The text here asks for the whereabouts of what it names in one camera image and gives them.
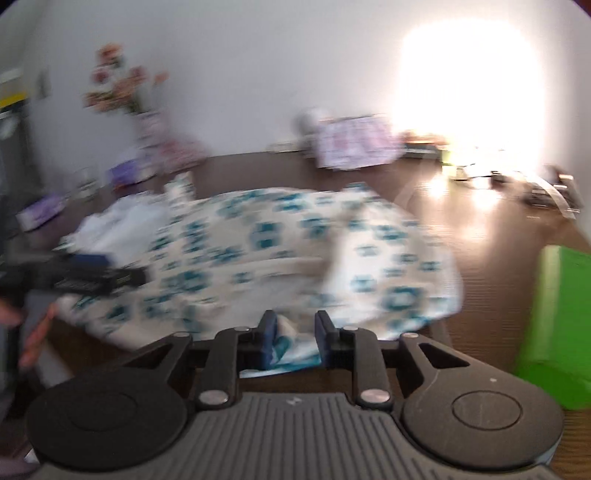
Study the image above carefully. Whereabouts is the patterned flower vase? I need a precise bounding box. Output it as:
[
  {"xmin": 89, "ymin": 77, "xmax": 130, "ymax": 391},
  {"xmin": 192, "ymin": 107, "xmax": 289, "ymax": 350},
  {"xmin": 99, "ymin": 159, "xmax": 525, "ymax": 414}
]
[{"xmin": 134, "ymin": 111, "xmax": 171, "ymax": 148}]

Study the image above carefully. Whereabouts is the purple wipes packet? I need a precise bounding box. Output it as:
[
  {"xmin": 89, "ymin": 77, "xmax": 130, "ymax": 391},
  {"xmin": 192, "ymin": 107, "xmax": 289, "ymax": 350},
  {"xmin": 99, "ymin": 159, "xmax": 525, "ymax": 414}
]
[{"xmin": 16, "ymin": 194, "xmax": 65, "ymax": 232}]

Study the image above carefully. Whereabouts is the dark cabinet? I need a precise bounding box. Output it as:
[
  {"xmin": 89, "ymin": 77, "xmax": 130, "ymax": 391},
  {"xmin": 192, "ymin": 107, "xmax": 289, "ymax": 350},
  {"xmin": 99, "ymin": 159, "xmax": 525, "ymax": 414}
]
[{"xmin": 0, "ymin": 99, "xmax": 33, "ymax": 204}]

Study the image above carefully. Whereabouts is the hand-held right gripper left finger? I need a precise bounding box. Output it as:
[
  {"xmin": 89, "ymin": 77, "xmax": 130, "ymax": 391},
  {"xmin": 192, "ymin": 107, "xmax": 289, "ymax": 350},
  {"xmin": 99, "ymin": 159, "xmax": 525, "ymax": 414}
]
[{"xmin": 126, "ymin": 310, "xmax": 278, "ymax": 409}]

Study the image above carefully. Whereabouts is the phone holder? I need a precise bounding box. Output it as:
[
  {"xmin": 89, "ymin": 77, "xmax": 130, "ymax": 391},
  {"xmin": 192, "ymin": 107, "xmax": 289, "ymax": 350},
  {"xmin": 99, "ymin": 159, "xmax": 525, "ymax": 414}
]
[{"xmin": 526, "ymin": 164, "xmax": 583, "ymax": 213}]

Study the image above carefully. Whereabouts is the dark labelled box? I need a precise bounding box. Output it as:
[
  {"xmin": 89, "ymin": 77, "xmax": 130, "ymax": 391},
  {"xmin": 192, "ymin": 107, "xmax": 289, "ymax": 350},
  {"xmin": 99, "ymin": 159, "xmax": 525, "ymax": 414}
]
[{"xmin": 402, "ymin": 134, "xmax": 444, "ymax": 160}]

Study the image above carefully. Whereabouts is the white teal floral garment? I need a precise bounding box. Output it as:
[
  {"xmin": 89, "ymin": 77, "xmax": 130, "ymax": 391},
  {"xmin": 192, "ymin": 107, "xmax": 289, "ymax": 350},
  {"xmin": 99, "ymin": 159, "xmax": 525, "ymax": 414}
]
[{"xmin": 55, "ymin": 182, "xmax": 465, "ymax": 377}]

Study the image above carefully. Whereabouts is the person's left hand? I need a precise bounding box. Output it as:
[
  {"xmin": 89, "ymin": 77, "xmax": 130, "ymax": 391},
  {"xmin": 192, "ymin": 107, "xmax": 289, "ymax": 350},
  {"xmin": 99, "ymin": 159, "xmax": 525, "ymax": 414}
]
[{"xmin": 0, "ymin": 301, "xmax": 58, "ymax": 369}]

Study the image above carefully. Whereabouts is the pink ruffled garment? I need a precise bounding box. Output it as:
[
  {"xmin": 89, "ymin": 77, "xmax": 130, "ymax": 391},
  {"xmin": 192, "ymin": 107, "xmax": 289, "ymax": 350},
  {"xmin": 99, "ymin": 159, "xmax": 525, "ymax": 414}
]
[{"xmin": 316, "ymin": 115, "xmax": 400, "ymax": 169}]

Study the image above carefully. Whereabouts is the artificial rose bouquet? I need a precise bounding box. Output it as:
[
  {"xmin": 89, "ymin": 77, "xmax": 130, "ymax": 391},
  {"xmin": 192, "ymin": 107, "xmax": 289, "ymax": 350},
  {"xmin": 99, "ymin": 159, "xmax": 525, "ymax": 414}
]
[{"xmin": 83, "ymin": 44, "xmax": 169, "ymax": 116}]

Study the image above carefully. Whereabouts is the purple tissue pack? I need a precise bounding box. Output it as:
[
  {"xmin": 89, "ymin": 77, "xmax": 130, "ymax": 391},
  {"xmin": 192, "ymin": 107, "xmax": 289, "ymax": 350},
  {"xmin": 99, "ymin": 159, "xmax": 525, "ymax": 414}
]
[{"xmin": 108, "ymin": 159, "xmax": 153, "ymax": 190}]

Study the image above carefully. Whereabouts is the green box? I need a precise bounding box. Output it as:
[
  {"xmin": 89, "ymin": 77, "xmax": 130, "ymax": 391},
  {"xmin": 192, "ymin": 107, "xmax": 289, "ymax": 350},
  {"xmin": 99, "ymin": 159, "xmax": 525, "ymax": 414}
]
[{"xmin": 515, "ymin": 246, "xmax": 591, "ymax": 411}]

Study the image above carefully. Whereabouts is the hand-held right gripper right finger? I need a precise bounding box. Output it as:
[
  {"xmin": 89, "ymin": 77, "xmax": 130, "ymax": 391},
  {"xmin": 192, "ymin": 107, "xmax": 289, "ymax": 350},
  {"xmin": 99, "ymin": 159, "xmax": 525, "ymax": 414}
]
[{"xmin": 315, "ymin": 310, "xmax": 471, "ymax": 409}]

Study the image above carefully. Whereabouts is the clear plastic bag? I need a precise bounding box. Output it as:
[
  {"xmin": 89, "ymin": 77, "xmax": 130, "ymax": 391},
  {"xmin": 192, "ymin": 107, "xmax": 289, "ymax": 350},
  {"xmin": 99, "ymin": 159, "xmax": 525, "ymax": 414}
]
[{"xmin": 152, "ymin": 134, "xmax": 208, "ymax": 174}]

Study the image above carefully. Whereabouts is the drinking glass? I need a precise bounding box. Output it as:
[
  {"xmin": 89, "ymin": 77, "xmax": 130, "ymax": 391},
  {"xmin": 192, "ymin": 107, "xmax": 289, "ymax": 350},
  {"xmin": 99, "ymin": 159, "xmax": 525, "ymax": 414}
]
[{"xmin": 76, "ymin": 168, "xmax": 102, "ymax": 199}]

